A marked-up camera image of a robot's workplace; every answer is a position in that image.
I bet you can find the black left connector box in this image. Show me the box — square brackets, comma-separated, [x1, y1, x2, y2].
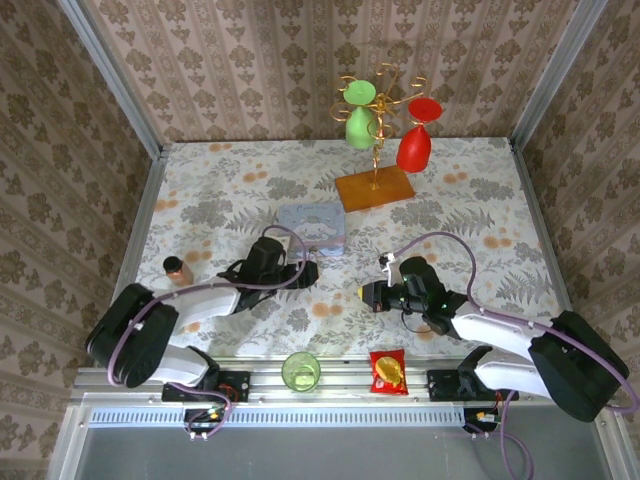
[183, 407, 226, 434]

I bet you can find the black connector box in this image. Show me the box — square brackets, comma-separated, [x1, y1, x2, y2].
[462, 407, 502, 434]
[183, 407, 226, 434]

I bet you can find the blue cartoon print tin box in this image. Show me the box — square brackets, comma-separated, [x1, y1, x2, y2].
[277, 202, 347, 258]

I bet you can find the gold wire rack wooden base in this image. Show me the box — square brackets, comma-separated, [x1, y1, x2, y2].
[330, 62, 431, 214]

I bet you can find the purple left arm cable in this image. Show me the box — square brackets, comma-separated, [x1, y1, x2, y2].
[108, 225, 309, 441]

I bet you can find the grey metal panel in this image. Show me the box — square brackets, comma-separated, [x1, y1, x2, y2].
[47, 399, 639, 480]

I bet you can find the aluminium side rail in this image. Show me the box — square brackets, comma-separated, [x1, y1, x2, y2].
[119, 149, 169, 301]
[508, 138, 590, 362]

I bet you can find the red plastic wine glass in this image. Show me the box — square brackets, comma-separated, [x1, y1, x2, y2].
[395, 97, 445, 174]

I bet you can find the green transparent cup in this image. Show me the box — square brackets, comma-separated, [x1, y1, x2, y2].
[280, 351, 322, 395]

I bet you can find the aluminium frame post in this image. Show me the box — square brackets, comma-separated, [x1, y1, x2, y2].
[56, 0, 165, 157]
[512, 0, 611, 149]

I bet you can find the white slotted cable duct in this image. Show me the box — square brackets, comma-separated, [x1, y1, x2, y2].
[89, 405, 465, 427]

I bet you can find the aluminium table edge rail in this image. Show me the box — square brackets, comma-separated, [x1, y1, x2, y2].
[69, 355, 624, 404]

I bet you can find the floral tablecloth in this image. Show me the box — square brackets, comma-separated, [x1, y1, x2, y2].
[134, 137, 575, 359]

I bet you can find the red snack packet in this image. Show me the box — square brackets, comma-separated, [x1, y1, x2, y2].
[368, 349, 409, 397]

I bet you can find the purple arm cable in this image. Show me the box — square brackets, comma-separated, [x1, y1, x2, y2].
[388, 232, 631, 474]
[108, 225, 309, 441]

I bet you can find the black right connector box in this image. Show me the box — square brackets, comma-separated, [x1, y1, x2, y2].
[462, 407, 502, 434]

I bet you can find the green plastic wine glass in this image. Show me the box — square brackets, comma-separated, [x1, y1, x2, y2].
[342, 79, 380, 150]

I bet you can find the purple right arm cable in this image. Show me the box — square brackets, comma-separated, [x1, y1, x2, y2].
[388, 232, 631, 474]

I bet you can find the brown bottle black cap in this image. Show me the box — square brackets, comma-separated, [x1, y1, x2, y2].
[163, 255, 196, 289]

